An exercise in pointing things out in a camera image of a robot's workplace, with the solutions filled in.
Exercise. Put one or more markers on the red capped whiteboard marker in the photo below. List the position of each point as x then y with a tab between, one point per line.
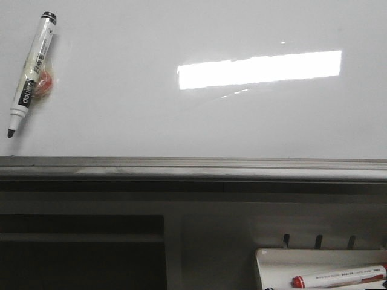
340	277

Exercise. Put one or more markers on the white glossy whiteboard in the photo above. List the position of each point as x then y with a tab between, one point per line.
231	79

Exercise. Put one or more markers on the grey aluminium whiteboard frame rail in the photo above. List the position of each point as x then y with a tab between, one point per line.
22	174

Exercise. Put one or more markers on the white metal pen tray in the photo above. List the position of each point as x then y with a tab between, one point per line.
275	268

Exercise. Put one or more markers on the red round magnet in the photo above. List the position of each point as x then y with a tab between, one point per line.
44	84

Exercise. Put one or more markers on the white black whiteboard marker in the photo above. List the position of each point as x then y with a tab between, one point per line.
32	71

